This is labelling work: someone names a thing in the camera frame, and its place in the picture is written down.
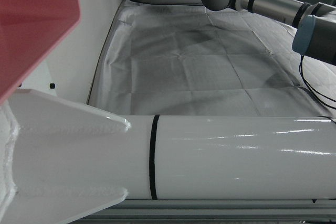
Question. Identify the grey quilted cover sheet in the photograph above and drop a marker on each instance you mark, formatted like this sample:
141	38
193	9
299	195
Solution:
183	64

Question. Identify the pink plastic basket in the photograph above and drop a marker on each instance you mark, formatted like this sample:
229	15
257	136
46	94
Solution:
31	24

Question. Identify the left UR5e robot arm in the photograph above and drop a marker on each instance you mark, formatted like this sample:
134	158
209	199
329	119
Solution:
275	5

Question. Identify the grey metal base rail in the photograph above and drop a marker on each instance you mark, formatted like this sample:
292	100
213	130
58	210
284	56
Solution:
210	212

